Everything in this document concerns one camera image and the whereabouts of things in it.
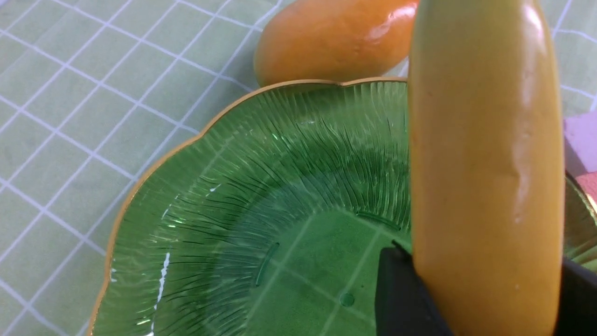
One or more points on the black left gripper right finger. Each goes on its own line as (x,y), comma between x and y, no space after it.
(577,314)

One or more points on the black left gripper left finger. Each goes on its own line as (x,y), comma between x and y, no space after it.
(403,306)

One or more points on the yellow plastic banana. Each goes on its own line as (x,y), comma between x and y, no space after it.
(487,165)

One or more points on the orange plastic mango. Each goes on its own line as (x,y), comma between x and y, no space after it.
(335,40)

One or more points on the orange-pink wooden cube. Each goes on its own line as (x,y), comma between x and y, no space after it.
(588,182)

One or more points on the green glass leaf plate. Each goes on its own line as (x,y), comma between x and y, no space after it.
(270,222)

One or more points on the lilac wooden cube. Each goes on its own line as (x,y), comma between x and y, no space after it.
(580,133)

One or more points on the green checkered tablecloth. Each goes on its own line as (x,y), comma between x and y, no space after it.
(93,94)

